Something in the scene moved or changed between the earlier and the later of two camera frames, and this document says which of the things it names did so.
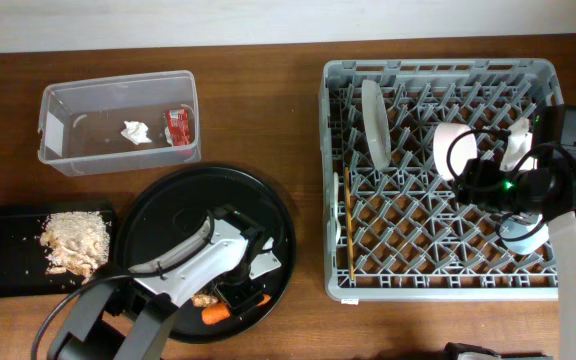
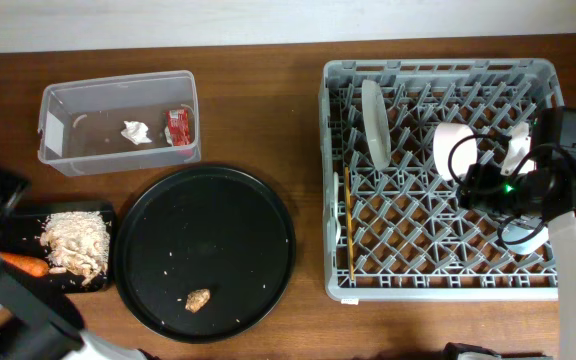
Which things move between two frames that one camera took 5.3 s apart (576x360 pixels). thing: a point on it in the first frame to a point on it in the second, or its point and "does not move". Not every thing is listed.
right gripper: [476, 178] does not move
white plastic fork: [335, 189] does not move
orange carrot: [218, 312] to [28, 265]
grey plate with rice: [376, 125] does not move
